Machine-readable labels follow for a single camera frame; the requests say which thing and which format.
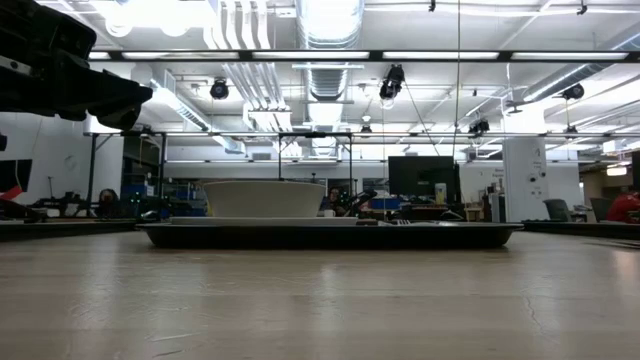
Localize silver ceiling duct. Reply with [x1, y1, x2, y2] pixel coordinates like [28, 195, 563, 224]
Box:
[294, 0, 366, 104]

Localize black background rig frame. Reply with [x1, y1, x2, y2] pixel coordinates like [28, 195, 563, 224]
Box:
[82, 129, 640, 221]

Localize person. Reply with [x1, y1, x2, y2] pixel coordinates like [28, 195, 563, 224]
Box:
[321, 185, 352, 217]
[96, 188, 122, 219]
[606, 187, 640, 225]

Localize black overhead rig beam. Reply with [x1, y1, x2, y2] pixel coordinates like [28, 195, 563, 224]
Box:
[82, 48, 640, 64]

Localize grey office chair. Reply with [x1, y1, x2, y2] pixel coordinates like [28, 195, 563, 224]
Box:
[543, 198, 575, 224]
[589, 196, 614, 224]

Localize pale grey bowl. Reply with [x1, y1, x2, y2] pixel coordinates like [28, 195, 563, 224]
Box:
[201, 179, 328, 219]

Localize black plastic tray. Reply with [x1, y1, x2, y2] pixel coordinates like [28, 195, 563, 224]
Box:
[136, 221, 525, 251]

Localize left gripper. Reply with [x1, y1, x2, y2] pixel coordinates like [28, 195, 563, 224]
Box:
[0, 0, 154, 131]

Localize black monitor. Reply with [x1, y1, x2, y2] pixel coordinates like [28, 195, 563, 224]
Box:
[0, 158, 34, 195]
[387, 155, 462, 205]

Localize dark shelf unit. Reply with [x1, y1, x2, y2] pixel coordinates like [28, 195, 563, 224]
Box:
[121, 134, 169, 221]

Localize black aluminium table frame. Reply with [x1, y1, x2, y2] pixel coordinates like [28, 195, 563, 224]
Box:
[0, 218, 640, 242]

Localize white pillar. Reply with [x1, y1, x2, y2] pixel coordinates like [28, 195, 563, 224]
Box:
[501, 135, 550, 224]

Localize white ceiling pipes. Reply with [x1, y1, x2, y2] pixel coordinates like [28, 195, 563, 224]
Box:
[219, 0, 296, 134]

